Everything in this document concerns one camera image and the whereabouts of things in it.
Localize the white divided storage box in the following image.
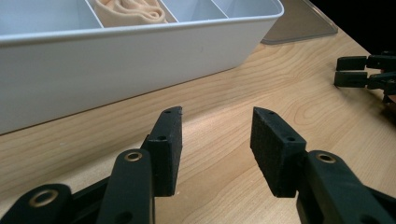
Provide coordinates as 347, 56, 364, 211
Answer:
0, 0, 286, 135

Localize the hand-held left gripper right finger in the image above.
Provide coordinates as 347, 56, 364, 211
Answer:
249, 106, 396, 224

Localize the brown tray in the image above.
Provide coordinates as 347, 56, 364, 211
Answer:
261, 0, 339, 46

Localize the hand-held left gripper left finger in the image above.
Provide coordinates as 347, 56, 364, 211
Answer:
96, 105, 184, 224

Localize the beige sock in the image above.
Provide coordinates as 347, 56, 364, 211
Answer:
93, 0, 169, 29

